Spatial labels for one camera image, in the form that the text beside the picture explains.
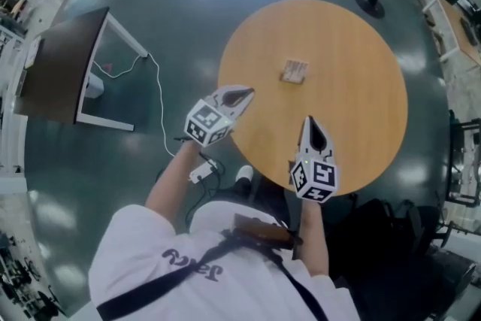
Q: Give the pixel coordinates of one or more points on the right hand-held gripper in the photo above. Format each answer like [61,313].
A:
[319,176]

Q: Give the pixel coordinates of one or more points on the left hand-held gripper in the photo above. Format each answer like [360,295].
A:
[206,122]

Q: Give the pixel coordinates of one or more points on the white panel board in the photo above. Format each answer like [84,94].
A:
[296,69]

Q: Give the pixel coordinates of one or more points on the person's right forearm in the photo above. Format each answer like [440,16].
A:
[310,237]

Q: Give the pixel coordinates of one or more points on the person's left forearm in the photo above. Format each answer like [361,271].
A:
[169,188]

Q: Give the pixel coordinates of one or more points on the round wooden table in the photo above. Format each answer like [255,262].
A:
[345,112]

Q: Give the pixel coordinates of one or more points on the small tan object on table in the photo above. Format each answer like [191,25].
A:
[291,81]

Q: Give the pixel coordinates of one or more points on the person's dark trousers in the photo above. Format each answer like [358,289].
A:
[270,199]

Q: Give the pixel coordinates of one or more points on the person's white shoe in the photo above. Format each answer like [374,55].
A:
[244,173]

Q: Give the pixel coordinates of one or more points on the white power strip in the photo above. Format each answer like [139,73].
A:
[201,172]

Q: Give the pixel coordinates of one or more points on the black chest harness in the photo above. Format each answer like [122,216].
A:
[263,233]

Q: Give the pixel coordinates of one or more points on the black mesh office chair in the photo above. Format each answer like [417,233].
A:
[417,221]

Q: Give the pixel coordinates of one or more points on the black metal rack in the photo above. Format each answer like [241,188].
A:
[451,161]

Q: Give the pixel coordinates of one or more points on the white waste bin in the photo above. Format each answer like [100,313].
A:
[94,86]

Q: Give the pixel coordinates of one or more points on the person's white shirt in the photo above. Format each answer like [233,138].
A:
[225,293]

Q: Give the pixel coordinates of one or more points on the rectangular wooden table white legs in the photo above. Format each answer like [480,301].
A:
[454,30]

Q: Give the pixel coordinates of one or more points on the dark desk with white legs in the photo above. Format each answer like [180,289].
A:
[56,67]

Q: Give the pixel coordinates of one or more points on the white papers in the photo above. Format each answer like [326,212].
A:
[33,50]

